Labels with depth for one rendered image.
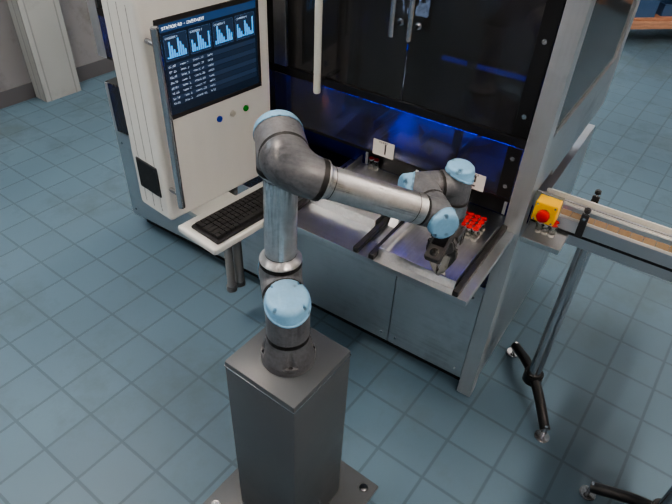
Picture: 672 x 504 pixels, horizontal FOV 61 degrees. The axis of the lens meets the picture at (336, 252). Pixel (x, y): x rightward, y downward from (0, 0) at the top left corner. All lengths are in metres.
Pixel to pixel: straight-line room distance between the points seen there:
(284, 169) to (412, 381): 1.58
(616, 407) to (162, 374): 1.96
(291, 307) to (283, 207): 0.25
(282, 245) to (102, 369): 1.46
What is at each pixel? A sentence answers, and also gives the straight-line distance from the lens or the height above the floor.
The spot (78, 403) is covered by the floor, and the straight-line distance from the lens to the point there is 2.66.
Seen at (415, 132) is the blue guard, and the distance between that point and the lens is 1.99.
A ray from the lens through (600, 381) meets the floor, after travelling 2.88.
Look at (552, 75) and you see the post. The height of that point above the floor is 1.42.
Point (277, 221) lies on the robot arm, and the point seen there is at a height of 1.18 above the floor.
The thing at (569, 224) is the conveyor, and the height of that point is 0.92.
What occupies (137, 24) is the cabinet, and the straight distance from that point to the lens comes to 1.80.
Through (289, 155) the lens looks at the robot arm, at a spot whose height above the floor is 1.42.
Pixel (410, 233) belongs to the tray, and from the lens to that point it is 1.90.
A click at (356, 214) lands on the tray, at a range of 1.92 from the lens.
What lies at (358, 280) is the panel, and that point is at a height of 0.36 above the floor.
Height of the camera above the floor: 2.02
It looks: 39 degrees down
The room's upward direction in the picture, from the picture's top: 3 degrees clockwise
